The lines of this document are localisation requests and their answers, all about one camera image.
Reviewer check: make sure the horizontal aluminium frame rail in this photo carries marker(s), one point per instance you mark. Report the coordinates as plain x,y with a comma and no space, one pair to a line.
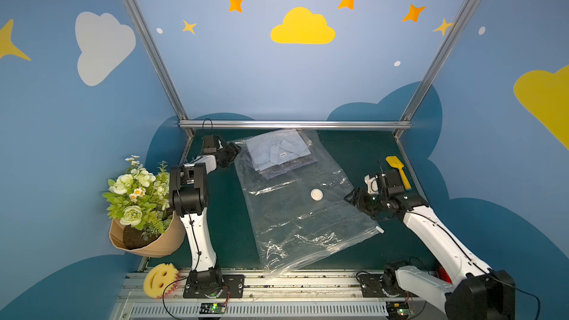
317,125

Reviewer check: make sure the clear plastic vacuum bag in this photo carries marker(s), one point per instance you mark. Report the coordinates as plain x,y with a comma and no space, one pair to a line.
290,229

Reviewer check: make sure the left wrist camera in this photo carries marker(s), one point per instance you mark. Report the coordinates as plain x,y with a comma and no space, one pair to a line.
210,145

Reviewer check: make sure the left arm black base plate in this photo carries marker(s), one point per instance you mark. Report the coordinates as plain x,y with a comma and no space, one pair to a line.
213,284

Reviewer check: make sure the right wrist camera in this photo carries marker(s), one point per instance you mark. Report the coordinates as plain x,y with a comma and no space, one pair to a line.
387,183

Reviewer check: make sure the flower bouquet in paper wrap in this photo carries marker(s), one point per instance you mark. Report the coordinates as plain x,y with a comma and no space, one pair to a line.
143,221

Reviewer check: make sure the yellow smiley face sponge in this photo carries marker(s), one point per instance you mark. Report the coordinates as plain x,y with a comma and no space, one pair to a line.
161,280

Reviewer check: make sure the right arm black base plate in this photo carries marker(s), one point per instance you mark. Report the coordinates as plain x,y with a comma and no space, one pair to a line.
375,285

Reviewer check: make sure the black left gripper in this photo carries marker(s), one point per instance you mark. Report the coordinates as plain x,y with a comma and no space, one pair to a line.
227,154

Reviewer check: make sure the light blue shirt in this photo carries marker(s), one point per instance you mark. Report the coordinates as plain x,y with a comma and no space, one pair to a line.
276,148

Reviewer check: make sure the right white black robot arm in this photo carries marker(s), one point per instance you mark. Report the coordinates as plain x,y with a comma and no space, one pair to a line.
474,290

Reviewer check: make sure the red spray bottle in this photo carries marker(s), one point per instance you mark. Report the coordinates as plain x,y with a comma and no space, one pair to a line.
442,274

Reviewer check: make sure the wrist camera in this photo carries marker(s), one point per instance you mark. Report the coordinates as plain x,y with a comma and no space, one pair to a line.
210,145
387,183

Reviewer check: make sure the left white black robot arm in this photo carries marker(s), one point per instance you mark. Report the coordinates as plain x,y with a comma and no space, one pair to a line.
188,198

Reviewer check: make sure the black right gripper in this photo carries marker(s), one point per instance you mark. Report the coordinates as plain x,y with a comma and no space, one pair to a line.
361,198

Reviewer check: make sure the yellow toy shovel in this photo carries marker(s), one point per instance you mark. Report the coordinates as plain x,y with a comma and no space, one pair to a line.
395,162

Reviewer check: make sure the green circuit board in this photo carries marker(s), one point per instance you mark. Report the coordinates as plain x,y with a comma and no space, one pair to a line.
398,311
211,309

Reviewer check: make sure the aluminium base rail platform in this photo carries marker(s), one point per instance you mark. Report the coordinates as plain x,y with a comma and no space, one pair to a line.
311,294

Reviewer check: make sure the right aluminium frame post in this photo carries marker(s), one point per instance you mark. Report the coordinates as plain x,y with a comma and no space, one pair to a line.
461,20

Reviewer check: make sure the left aluminium frame post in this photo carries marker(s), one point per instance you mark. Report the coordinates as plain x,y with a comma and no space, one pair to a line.
157,61

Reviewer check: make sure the aluminium frame post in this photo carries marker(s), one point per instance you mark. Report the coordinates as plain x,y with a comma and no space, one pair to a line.
157,61
461,20

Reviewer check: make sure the white vacuum bag valve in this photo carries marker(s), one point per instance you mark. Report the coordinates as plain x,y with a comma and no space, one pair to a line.
317,194

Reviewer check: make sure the right green circuit board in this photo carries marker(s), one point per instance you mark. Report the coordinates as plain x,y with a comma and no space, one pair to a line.
398,311

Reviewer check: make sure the left green circuit board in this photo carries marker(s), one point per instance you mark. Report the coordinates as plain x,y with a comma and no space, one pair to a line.
211,309

